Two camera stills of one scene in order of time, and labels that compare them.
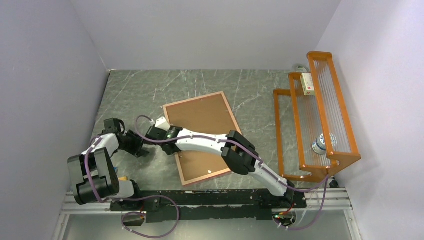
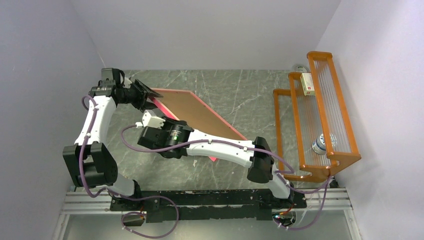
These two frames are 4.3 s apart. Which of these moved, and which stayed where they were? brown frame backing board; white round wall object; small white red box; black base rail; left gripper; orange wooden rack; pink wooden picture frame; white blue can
Moved: brown frame backing board; pink wooden picture frame; left gripper
Stayed: white round wall object; white blue can; black base rail; orange wooden rack; small white red box
